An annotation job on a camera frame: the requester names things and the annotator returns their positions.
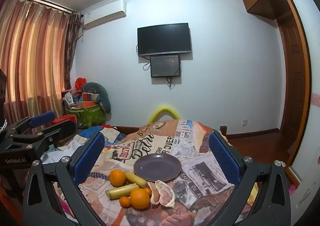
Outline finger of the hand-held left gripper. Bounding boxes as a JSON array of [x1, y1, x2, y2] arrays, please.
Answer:
[[30, 119, 77, 148], [9, 111, 55, 139]]

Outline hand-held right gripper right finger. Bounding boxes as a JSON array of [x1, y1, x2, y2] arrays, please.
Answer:
[[209, 130, 292, 226]]

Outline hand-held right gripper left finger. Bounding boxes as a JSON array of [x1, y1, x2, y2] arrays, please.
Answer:
[[22, 131, 105, 226]]

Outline yellow-green cucumber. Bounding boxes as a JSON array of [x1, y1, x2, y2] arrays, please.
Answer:
[[105, 183, 139, 199]]

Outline purple plate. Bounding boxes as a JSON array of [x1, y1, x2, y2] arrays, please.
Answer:
[[134, 154, 182, 183]]

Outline large orange with sticker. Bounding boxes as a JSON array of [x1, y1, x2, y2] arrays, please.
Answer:
[[130, 188, 151, 210]]

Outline red box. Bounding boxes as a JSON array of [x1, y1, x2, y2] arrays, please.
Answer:
[[51, 115, 76, 126]]

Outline newspaper printed blanket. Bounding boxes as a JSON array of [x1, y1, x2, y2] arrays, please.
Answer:
[[41, 119, 258, 226]]

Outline blue patterned bedding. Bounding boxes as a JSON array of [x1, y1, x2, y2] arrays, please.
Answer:
[[74, 126, 127, 147]]

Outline orange box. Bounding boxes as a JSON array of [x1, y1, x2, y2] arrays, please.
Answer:
[[77, 101, 97, 109]]

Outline red bag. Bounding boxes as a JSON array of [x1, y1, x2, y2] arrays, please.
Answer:
[[75, 77, 87, 91]]

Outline orange striped curtain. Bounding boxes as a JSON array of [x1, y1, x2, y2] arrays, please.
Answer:
[[0, 0, 75, 123]]

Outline brown curtain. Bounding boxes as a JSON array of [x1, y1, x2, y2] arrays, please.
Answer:
[[64, 10, 83, 90]]

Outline yellow foam arc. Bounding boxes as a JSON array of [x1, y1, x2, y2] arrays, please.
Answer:
[[149, 106, 181, 125]]

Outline wooden door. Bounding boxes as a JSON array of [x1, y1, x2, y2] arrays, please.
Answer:
[[277, 0, 312, 167]]

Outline frosted glass sliding door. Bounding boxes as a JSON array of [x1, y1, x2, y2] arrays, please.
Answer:
[[285, 0, 320, 216]]

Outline white air conditioner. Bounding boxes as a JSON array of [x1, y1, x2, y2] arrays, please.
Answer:
[[80, 0, 127, 32]]

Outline wooden bed frame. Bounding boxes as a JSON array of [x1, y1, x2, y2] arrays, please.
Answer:
[[219, 126, 229, 142]]

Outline small black wall monitor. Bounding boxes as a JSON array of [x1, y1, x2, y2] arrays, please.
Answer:
[[150, 55, 181, 78]]

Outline black wall television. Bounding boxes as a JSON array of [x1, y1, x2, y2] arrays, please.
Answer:
[[137, 23, 192, 57]]

